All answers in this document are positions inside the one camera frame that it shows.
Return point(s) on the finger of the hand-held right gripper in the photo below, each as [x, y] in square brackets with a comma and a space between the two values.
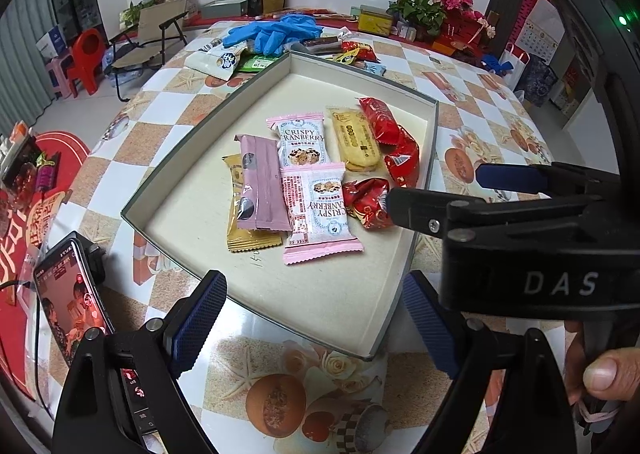
[415, 206]
[505, 179]

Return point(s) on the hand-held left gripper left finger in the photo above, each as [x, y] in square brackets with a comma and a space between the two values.
[200, 324]

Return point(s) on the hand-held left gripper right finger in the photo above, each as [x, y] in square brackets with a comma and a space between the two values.
[430, 329]

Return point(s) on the crinkled red snack packet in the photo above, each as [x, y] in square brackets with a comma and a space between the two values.
[367, 201]

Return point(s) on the clear packet of yellow cake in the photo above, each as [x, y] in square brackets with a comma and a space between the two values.
[355, 139]

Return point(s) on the white and pink snack packet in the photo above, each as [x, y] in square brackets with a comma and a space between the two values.
[320, 214]
[300, 142]

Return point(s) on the mustard yellow snack packet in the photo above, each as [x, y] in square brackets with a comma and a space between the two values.
[237, 234]

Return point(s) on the grey tray with cream lining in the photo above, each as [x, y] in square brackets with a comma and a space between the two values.
[200, 204]

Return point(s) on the plain pink snack packet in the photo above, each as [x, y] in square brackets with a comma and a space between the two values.
[260, 184]

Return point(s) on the person's right hand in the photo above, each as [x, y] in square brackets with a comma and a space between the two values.
[607, 376]

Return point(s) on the dark patterned bag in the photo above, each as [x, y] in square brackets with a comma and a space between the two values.
[537, 79]

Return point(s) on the small cardboard box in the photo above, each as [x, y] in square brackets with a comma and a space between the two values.
[567, 92]

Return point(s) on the white paper bag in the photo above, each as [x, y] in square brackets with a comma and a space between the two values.
[515, 67]

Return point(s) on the smartphone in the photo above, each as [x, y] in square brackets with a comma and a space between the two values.
[70, 299]

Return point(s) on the small blue packet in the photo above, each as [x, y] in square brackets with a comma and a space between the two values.
[375, 69]

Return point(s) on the pink flower arrangement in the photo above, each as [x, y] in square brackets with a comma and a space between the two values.
[460, 7]

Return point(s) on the dark snack bar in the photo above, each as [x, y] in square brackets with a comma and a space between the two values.
[322, 45]

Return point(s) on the green potted plant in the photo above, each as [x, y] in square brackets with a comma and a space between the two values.
[417, 12]

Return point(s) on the yellow and green box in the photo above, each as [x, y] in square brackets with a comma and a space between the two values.
[375, 22]

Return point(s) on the green snack packet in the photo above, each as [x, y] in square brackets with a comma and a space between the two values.
[255, 63]

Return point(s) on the pile of blue gloves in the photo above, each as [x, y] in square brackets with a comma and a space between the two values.
[275, 32]

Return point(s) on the open box of small goods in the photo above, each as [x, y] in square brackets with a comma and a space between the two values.
[25, 164]

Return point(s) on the white printed snack bag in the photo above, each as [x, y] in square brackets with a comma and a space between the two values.
[215, 59]

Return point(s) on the grey flat box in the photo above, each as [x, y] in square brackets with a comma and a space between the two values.
[225, 9]

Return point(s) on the pink plastic stool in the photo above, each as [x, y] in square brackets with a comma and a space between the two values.
[60, 77]

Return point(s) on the folding chair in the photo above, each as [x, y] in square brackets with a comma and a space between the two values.
[145, 44]

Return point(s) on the red plastic chair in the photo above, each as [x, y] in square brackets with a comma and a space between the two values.
[87, 59]

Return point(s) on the blue and white box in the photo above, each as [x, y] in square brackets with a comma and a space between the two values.
[52, 42]

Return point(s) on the wall calendar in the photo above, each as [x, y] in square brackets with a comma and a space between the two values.
[540, 27]

